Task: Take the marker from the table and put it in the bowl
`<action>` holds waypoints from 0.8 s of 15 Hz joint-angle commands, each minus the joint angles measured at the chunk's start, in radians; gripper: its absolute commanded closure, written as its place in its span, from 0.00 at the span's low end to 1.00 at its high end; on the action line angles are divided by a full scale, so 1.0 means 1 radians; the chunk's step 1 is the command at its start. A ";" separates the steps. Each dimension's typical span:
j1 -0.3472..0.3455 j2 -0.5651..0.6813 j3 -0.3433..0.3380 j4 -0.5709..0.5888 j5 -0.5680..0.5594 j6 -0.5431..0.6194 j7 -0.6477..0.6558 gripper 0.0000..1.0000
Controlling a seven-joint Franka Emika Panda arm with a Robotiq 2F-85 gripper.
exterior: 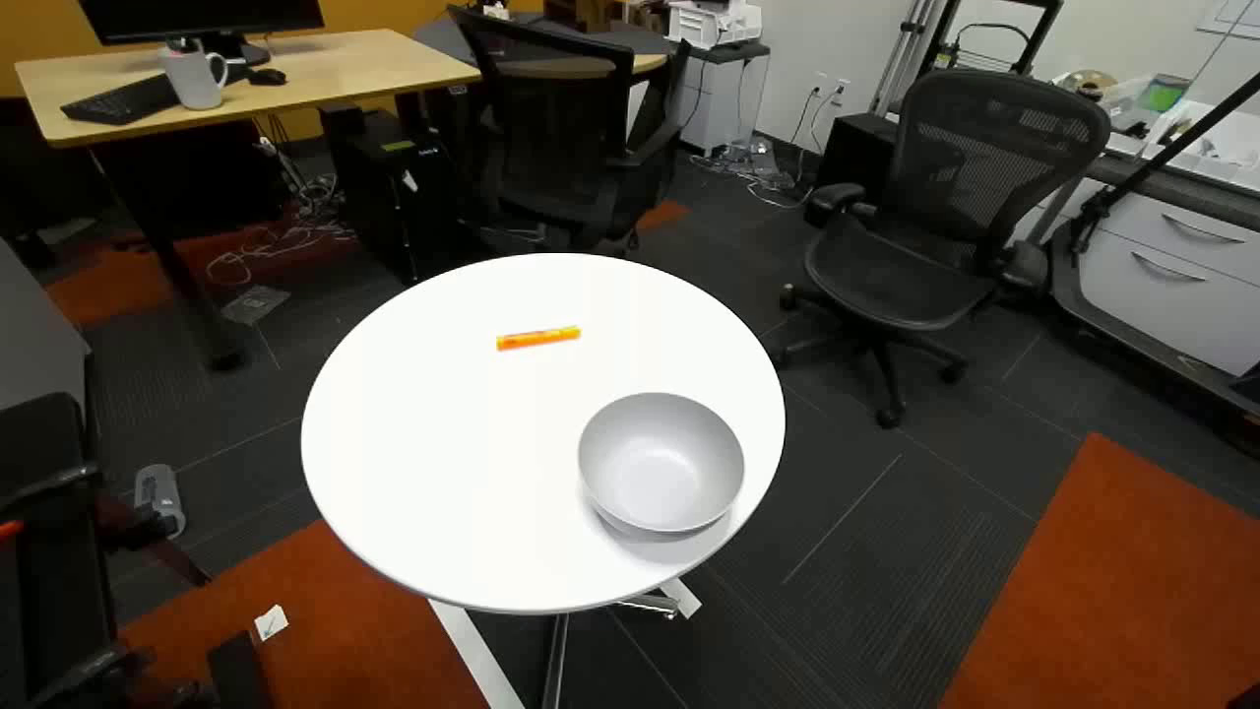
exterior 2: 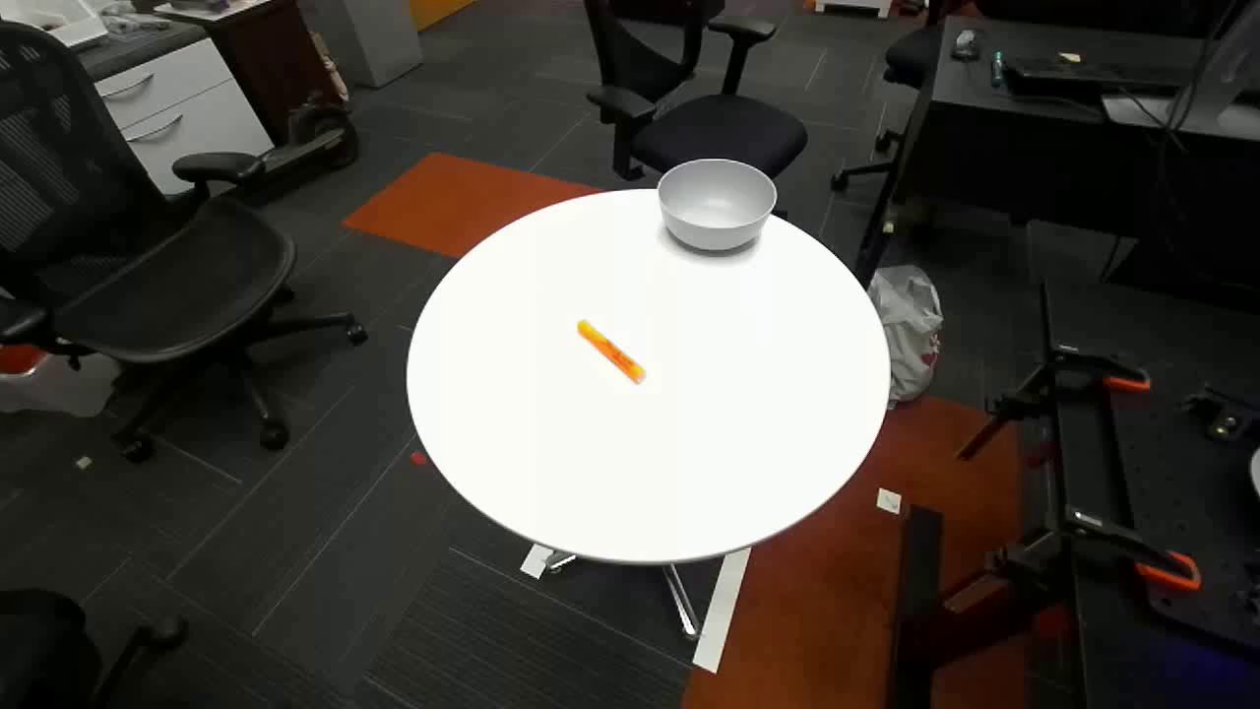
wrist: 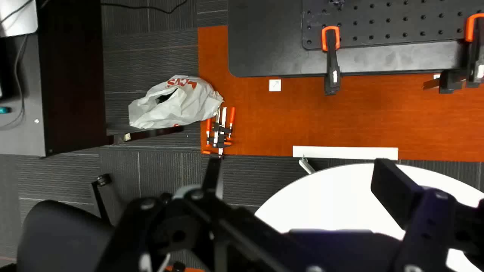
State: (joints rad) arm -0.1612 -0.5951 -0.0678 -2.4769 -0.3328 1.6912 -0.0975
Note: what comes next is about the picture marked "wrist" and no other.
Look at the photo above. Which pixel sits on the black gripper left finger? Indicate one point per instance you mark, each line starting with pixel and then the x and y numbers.
pixel 222 237

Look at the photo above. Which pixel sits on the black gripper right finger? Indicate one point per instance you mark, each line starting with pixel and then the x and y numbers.
pixel 418 217

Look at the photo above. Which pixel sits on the white table base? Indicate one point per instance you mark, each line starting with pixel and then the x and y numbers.
pixel 346 154

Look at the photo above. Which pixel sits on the small orange black tool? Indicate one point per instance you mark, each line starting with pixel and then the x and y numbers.
pixel 220 132

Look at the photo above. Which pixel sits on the white plastic bag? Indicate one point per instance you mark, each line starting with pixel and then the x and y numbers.
pixel 175 104

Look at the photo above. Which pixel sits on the white square floor tag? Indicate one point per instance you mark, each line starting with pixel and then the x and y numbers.
pixel 275 86

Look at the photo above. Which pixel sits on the orange black bar clamp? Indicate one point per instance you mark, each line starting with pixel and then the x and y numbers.
pixel 470 55
pixel 332 61

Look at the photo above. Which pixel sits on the black pegboard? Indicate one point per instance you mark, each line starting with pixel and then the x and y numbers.
pixel 394 24

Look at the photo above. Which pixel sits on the black workbench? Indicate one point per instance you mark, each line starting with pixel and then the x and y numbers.
pixel 263 46

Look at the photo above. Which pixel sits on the dark office desk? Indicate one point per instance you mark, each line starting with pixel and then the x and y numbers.
pixel 71 77

